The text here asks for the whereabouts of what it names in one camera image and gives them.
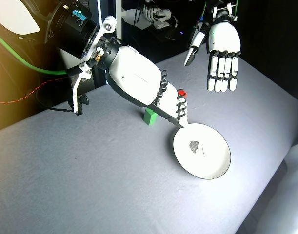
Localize white plate with leaf print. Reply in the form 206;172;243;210
168;123;232;180

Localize thick green cable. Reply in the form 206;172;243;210
0;30;72;75

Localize green cube block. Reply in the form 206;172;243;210
143;108;157;127

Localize small white box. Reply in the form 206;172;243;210
153;21;170;30

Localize thin black cable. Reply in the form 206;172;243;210
38;94;75;113

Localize spare white robot hand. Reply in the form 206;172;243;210
142;3;173;22

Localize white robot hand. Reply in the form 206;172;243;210
183;20;242;93
105;44;189;129

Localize thin orange wire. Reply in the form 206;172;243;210
0;81;48;104

